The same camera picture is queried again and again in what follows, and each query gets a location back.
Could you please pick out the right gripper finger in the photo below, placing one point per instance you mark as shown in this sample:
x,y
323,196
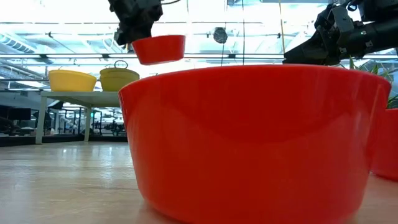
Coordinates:
x,y
311,56

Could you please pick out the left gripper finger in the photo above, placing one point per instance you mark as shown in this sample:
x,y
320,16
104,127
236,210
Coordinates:
x,y
124,37

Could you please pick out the red plastic bowl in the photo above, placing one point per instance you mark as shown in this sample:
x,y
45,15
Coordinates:
x,y
161,49
248,140
387,146

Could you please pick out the plain yellow plastic bowl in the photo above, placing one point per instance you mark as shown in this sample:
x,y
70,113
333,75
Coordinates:
x,y
71,81

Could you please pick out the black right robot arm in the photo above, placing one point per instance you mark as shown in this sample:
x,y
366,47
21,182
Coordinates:
x,y
379,34

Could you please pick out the green perforated metal shelf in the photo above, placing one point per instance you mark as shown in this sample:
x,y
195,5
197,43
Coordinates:
x,y
81,98

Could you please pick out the green artificial plant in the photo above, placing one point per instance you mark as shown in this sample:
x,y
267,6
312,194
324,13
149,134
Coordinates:
x,y
393,102

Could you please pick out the black round hanging fixture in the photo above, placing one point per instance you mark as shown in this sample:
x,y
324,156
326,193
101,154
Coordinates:
x,y
220,35

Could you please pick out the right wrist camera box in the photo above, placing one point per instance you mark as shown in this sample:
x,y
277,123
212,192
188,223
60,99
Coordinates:
x,y
342,18

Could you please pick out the black metal rig frame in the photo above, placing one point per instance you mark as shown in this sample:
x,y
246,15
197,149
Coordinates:
x,y
18,140

